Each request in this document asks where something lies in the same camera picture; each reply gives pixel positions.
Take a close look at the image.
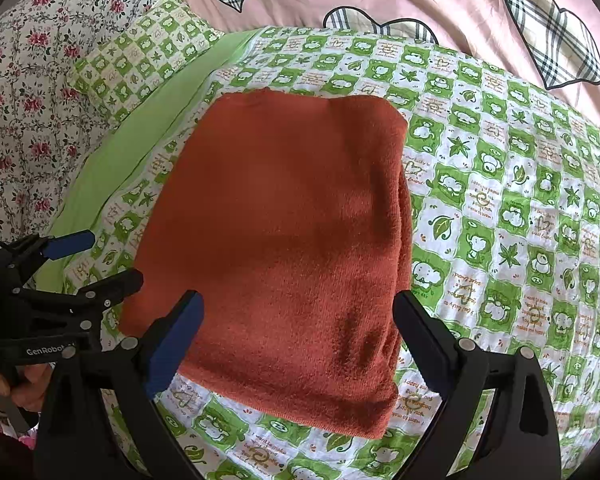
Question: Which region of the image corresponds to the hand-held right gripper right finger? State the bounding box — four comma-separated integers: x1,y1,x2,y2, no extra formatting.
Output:
394,290,563,480

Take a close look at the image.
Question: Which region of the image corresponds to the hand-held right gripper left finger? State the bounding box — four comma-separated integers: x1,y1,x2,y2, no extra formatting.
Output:
32,290,205,480

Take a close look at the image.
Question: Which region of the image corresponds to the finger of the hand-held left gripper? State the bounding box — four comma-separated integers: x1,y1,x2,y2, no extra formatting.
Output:
22,268,145,347
9,230,97,274

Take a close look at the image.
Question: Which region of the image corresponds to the orange knit sweater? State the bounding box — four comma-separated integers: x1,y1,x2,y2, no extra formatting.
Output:
119,87,414,440

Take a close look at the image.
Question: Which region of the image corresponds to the person's left hand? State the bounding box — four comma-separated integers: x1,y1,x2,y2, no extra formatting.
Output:
0,361,54,413

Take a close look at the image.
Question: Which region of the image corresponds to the green checked printed blanket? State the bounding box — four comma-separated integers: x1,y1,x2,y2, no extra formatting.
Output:
35,25,600,480

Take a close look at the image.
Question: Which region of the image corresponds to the person's dark red clothing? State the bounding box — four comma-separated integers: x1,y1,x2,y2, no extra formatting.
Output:
0,402,37,480

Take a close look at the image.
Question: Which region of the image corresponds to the floral bedsheet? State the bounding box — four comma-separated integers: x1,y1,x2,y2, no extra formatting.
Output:
0,0,182,242

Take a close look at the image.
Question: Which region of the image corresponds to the green checked pillow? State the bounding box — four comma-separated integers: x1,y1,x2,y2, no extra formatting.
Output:
67,0,227,127

